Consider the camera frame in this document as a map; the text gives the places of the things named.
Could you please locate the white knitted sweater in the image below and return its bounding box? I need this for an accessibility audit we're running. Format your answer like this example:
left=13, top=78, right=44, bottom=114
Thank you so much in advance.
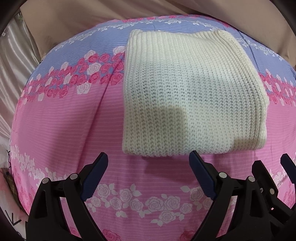
left=122, top=30, right=269, bottom=157

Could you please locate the shiny satin curtain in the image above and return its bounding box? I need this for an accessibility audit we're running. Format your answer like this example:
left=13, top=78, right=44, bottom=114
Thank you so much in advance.
left=1, top=13, right=41, bottom=168

